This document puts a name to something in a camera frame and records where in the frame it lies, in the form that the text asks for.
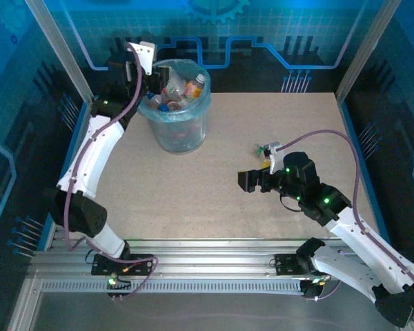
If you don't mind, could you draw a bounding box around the aluminium frame post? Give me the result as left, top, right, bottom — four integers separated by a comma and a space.
23, 0, 96, 106
334, 0, 403, 104

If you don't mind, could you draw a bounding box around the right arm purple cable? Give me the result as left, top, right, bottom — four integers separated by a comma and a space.
277, 128, 414, 327

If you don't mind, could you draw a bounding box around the aluminium frame rail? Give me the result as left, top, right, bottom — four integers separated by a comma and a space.
27, 237, 403, 279

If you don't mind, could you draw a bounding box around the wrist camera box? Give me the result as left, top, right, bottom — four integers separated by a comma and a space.
126, 41, 158, 76
264, 141, 283, 175

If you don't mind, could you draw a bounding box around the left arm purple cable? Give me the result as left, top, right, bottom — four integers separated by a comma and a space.
63, 41, 159, 301

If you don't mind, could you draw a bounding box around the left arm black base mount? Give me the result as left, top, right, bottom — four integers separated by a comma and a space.
91, 253, 156, 277

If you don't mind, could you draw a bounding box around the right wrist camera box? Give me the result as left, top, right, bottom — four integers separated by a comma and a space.
264, 141, 283, 175

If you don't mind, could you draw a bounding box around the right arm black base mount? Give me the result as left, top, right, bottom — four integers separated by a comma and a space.
274, 253, 318, 277

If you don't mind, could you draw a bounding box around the translucent grey waste bin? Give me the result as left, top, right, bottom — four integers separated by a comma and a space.
148, 103, 208, 154

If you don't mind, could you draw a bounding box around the green-cap clear unlabelled bottle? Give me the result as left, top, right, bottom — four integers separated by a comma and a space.
252, 143, 271, 170

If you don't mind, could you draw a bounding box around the slotted grey cable duct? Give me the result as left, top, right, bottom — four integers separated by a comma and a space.
41, 279, 304, 294

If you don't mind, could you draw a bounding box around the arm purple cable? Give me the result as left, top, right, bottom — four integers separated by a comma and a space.
63, 41, 159, 301
277, 128, 414, 327

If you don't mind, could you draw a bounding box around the trash bin with blue liner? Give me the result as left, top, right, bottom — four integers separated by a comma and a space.
137, 59, 212, 122

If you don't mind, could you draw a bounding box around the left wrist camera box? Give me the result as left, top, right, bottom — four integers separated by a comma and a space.
126, 41, 158, 76

